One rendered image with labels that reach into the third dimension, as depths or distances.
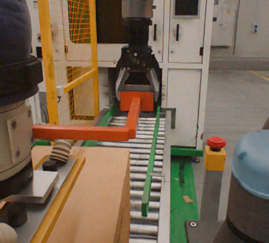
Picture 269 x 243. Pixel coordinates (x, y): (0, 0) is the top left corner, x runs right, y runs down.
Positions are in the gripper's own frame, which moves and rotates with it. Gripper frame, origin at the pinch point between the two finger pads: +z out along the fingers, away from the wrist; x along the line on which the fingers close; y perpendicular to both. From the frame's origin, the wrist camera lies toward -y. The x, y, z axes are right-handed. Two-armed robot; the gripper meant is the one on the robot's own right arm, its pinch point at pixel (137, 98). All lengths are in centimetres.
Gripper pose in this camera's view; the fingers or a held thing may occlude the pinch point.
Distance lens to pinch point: 74.3
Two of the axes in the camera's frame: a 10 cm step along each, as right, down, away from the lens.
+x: 10.0, 0.3, -0.6
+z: -0.1, 9.5, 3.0
